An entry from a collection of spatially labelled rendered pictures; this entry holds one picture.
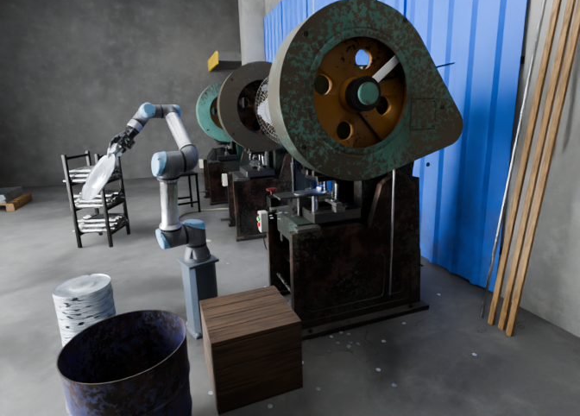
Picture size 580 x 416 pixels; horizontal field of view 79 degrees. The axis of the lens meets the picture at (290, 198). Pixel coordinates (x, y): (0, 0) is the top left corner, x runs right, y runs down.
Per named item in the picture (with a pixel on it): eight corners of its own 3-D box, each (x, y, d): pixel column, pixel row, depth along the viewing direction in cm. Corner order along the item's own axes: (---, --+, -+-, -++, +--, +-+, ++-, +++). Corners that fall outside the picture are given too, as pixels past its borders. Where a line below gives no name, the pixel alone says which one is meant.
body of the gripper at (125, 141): (119, 141, 189) (132, 124, 194) (111, 141, 195) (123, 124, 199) (129, 150, 195) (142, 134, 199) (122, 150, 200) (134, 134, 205)
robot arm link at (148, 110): (160, 101, 195) (155, 107, 204) (140, 101, 188) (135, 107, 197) (163, 115, 195) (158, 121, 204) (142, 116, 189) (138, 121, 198)
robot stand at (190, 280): (196, 340, 203) (188, 267, 193) (184, 325, 217) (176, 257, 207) (224, 327, 214) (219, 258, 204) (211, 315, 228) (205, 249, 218)
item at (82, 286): (104, 293, 192) (104, 293, 191) (43, 302, 185) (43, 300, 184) (115, 272, 219) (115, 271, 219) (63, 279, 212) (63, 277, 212)
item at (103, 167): (104, 193, 176) (103, 192, 175) (76, 206, 191) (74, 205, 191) (122, 147, 190) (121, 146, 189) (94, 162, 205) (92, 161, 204)
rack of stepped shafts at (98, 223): (116, 247, 358) (102, 154, 337) (72, 248, 359) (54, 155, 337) (135, 233, 400) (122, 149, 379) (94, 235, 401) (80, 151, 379)
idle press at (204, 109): (205, 210, 496) (194, 80, 457) (195, 196, 585) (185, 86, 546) (304, 197, 553) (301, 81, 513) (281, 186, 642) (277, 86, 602)
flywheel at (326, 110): (260, 80, 141) (382, -32, 149) (249, 85, 160) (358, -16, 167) (357, 204, 168) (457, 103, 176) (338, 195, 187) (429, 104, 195)
